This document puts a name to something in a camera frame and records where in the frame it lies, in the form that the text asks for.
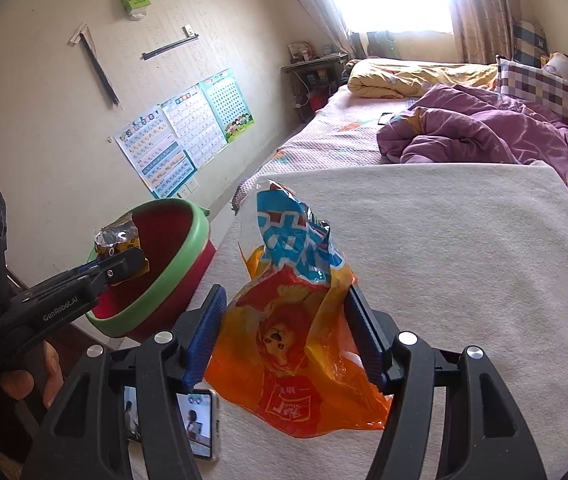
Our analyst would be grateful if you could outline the pink printed pillow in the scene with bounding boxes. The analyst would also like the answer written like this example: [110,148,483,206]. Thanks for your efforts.
[541,51,568,86]

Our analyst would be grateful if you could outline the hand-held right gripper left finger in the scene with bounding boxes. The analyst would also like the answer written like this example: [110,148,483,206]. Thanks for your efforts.
[21,284,228,480]

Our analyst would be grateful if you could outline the beige mat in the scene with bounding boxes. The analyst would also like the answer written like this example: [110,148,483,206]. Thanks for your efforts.
[128,160,568,480]

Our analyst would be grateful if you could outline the purple quilt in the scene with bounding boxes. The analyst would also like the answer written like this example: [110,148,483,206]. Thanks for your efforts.
[376,82,568,256]

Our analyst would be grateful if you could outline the green bordered wall poster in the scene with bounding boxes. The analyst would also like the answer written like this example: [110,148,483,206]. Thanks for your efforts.
[199,67,255,143]

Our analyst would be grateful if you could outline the checked pillow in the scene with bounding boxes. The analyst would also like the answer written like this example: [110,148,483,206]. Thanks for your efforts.
[495,55,568,133]

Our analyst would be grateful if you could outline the blue bordered wall poster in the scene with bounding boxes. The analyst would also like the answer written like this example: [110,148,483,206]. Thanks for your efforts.
[112,105,199,200]

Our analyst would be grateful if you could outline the black hanging wall tool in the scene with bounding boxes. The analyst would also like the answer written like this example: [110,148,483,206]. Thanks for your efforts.
[68,22,122,110]

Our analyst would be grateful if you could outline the yellow quilt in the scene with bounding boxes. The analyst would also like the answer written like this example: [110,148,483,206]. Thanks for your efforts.
[346,57,499,100]

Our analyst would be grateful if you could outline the yellow black snack wrapper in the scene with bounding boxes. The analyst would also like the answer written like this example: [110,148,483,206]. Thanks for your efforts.
[94,215,149,286]

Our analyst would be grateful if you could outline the dark bag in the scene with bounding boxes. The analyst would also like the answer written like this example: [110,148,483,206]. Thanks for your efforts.
[351,31,399,58]

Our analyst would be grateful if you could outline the pink curtain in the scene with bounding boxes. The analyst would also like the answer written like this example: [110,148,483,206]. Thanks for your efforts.
[449,0,522,66]
[269,0,355,61]

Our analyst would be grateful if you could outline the smartphone with lit screen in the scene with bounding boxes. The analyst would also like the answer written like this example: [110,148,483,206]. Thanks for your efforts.
[122,385,221,461]

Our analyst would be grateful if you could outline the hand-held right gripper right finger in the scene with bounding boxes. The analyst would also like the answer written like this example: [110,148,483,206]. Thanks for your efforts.
[346,284,547,480]

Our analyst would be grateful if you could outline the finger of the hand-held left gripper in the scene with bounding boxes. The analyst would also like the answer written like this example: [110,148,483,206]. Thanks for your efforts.
[71,257,114,278]
[91,247,145,288]

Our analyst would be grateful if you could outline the person's left hand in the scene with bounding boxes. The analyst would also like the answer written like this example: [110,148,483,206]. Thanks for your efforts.
[0,341,63,411]

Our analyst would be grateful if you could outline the red basin with green rim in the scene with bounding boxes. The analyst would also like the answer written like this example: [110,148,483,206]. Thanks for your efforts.
[85,198,217,342]

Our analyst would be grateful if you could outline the dark small desk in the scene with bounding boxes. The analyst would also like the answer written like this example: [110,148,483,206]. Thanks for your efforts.
[281,51,349,123]

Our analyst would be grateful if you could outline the white chart wall poster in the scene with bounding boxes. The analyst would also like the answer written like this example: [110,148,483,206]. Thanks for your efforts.
[159,84,229,170]

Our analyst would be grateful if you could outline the black wall rail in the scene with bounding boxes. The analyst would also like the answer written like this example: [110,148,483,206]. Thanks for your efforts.
[142,25,199,61]

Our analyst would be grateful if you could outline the bed with pink sheet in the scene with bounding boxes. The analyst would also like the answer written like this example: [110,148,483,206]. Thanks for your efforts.
[231,57,568,241]

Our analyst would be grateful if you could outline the orange and blue plastic bag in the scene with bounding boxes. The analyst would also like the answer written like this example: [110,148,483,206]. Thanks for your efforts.
[204,180,395,441]

